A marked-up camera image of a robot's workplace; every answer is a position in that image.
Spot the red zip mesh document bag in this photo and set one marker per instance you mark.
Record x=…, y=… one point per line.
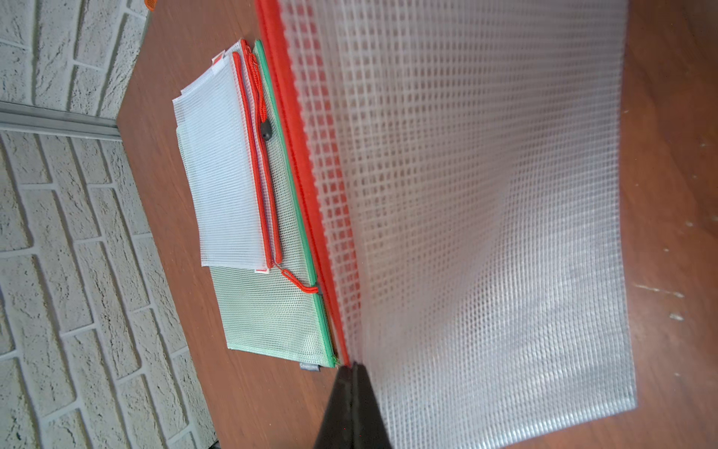
x=465, y=205

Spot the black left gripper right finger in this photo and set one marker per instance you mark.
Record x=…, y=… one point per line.
x=369, y=431

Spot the green zip mesh document bag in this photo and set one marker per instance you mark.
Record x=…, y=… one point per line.
x=278, y=312

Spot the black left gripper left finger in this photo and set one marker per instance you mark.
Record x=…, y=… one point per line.
x=336, y=430

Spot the white red zip document bag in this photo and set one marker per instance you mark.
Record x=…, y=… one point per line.
x=214, y=139

